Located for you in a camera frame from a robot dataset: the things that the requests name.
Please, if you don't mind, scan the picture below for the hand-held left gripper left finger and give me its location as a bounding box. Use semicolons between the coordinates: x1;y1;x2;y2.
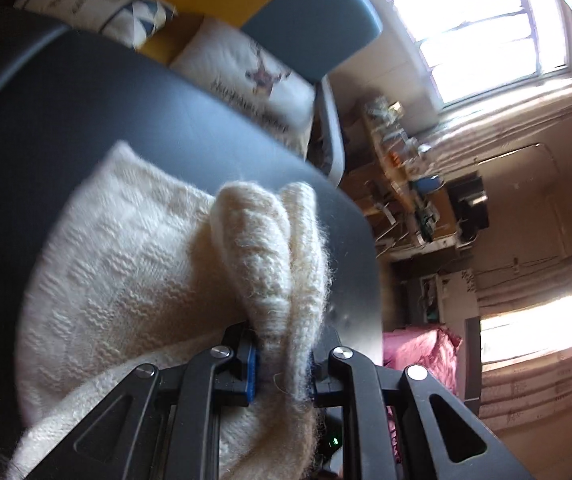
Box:
30;327;259;480

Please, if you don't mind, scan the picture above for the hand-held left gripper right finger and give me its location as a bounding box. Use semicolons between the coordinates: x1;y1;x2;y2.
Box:
308;330;537;480

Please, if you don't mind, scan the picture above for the cream knit sweater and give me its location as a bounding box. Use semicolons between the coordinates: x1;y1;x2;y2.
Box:
6;141;334;480

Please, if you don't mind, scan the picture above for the pink cloth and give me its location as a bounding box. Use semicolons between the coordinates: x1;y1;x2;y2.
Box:
382;324;463;458

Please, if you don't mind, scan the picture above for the white cabinet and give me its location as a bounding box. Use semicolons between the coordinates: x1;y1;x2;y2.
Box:
418;267;479;323

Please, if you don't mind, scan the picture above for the wooden desk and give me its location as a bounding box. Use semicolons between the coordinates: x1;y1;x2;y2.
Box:
346;105;447;241

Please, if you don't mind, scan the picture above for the bright window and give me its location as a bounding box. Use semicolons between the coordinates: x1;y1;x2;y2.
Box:
478;295;572;366

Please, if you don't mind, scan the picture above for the pale striped curtain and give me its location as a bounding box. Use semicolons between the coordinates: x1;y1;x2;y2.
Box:
476;255;572;421

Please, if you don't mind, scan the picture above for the black monitor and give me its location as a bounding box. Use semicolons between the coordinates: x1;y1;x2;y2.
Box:
448;172;491;241

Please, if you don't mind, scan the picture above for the row of glass jars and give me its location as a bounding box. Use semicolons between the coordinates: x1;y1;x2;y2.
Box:
366;97;432;171

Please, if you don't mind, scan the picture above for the deer print pillow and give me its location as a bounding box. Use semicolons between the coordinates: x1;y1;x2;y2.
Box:
170;16;317;153

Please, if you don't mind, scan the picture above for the grey yellow blue sofa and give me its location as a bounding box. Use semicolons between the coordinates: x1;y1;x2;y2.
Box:
136;0;384;186

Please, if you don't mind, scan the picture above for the triangle pattern pillow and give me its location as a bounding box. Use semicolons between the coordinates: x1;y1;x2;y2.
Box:
100;0;179;51

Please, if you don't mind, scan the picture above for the barred window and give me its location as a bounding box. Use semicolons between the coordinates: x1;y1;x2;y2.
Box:
366;0;572;106

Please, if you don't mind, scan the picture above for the white animal print pillow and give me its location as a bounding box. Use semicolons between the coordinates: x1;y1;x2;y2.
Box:
13;0;147;31

